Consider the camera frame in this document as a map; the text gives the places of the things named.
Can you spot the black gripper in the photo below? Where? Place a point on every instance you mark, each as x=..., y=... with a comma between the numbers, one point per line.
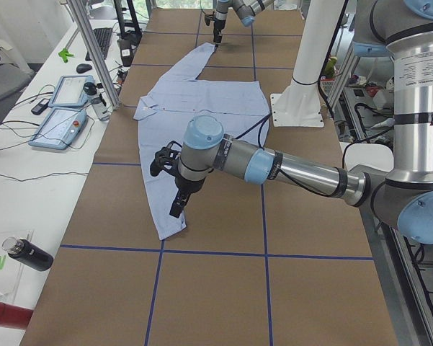
x=186, y=184
x=218, y=26

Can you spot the light blue striped shirt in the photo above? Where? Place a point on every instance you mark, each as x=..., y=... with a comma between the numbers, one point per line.
x=198, y=112

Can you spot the black keyboard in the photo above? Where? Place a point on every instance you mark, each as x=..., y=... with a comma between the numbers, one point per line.
x=103, y=36

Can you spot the clear plastic water bottle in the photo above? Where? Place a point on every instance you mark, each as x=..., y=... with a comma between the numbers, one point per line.
x=96, y=100

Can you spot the black computer mouse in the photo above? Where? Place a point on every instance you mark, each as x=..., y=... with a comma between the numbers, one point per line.
x=83, y=68

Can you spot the lower blue teach pendant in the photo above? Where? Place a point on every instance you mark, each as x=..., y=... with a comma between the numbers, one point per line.
x=59, y=128

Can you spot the blue teach pendant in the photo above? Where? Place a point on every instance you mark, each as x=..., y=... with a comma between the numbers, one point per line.
x=59, y=128
x=69, y=91

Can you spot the green plastic clip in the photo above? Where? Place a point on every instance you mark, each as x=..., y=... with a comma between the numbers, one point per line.
x=64, y=54

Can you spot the upper blue teach pendant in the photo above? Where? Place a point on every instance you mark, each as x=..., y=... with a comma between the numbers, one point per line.
x=69, y=91

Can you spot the black water bottle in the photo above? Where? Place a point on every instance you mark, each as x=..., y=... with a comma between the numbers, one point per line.
x=27, y=253

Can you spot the white chair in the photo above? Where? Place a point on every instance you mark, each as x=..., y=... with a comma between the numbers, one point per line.
x=372, y=155

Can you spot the red cylinder bottle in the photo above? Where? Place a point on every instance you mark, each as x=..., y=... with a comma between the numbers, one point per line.
x=14, y=317

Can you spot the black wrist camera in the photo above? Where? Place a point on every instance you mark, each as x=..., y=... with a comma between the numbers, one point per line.
x=166, y=159
x=208, y=18

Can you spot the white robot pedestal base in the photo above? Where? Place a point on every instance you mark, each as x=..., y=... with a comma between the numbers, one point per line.
x=299, y=105

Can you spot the silver aluminium frame post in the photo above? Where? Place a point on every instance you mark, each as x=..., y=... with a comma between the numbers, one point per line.
x=83, y=23

